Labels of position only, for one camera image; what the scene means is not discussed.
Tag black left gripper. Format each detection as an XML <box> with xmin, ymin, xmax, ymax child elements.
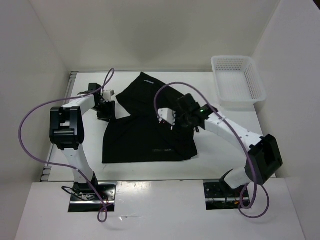
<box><xmin>91</xmin><ymin>100</ymin><xmax>117</xmax><ymax>123</ymax></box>

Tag black shorts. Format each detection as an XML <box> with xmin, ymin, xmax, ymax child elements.
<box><xmin>102</xmin><ymin>72</ymin><xmax>198</xmax><ymax>164</ymax></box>

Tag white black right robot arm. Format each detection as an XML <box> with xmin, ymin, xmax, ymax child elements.
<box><xmin>175</xmin><ymin>93</ymin><xmax>283</xmax><ymax>197</ymax></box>

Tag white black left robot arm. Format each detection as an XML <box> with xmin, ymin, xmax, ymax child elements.
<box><xmin>49</xmin><ymin>83</ymin><xmax>116</xmax><ymax>200</ymax></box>

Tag white plastic mesh basket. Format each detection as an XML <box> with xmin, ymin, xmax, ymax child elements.
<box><xmin>211</xmin><ymin>55</ymin><xmax>267</xmax><ymax>108</ymax></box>

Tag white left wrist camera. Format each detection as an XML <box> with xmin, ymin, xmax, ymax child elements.
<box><xmin>102</xmin><ymin>90</ymin><xmax>115</xmax><ymax>102</ymax></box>

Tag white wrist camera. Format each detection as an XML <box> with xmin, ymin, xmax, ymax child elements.
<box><xmin>157</xmin><ymin>108</ymin><xmax>176</xmax><ymax>126</ymax></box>
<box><xmin>102</xmin><ymin>90</ymin><xmax>115</xmax><ymax>102</ymax></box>

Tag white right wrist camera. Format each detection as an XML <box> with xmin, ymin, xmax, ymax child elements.
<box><xmin>157</xmin><ymin>108</ymin><xmax>176</xmax><ymax>126</ymax></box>

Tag aluminium table edge rail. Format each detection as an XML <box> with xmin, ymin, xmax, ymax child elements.
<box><xmin>39</xmin><ymin>71</ymin><xmax>78</xmax><ymax>182</ymax></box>

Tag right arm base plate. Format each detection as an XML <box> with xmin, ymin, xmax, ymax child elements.
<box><xmin>203</xmin><ymin>179</ymin><xmax>244</xmax><ymax>211</ymax></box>

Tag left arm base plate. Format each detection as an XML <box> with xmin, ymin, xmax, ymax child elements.
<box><xmin>61</xmin><ymin>181</ymin><xmax>117</xmax><ymax>213</ymax></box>

